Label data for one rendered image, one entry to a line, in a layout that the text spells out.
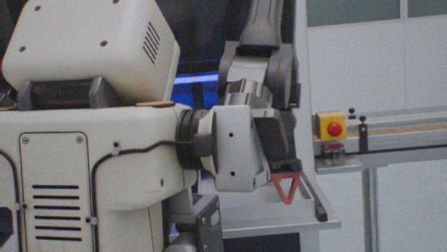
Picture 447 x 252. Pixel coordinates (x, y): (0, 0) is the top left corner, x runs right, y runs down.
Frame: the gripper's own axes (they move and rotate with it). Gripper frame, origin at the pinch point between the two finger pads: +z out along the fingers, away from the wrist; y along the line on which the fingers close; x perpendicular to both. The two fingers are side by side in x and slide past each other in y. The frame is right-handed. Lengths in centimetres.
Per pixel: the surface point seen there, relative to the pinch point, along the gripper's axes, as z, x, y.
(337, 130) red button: -12.9, -18.4, 30.1
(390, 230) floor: 57, -79, 208
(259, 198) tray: 1.2, 5.3, 13.9
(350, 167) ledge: -1.7, -22.3, 35.8
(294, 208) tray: 2.0, -1.5, 0.7
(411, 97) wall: -16, -195, 500
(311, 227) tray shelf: 5.7, -4.2, -3.5
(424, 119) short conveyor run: -13, -48, 47
